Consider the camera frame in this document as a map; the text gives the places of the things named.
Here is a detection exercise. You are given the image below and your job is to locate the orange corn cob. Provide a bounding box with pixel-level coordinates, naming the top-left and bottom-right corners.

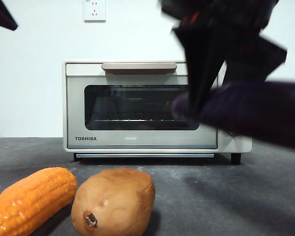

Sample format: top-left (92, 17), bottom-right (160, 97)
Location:
top-left (0, 167), bottom-right (79, 236)

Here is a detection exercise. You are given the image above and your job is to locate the metal wire oven rack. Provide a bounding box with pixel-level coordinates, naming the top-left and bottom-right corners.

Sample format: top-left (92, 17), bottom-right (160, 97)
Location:
top-left (94, 118), bottom-right (187, 123)

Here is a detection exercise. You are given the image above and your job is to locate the dark purple eggplant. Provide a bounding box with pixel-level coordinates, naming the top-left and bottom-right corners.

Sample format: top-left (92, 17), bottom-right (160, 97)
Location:
top-left (172, 81), bottom-right (295, 151)

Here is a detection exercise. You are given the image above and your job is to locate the white wall socket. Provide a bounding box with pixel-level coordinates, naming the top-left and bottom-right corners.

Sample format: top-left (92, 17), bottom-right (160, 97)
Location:
top-left (84, 0), bottom-right (107, 23)

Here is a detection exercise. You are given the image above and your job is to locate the silver crumb tray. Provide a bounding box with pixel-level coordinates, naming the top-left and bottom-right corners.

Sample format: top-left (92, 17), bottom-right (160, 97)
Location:
top-left (75, 153), bottom-right (216, 159)

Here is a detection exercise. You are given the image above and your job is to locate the cream Toshiba toaster oven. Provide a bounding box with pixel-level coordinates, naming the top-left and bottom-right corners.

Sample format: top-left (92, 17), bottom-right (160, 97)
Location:
top-left (62, 60), bottom-right (253, 165)

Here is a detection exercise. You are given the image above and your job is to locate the glass oven door with handle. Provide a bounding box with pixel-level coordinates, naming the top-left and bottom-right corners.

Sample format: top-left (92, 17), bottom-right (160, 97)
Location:
top-left (65, 62), bottom-right (218, 150)

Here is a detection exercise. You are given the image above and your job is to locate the brown potato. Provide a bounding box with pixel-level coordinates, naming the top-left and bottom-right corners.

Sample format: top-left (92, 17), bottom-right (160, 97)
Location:
top-left (71, 168), bottom-right (155, 236)

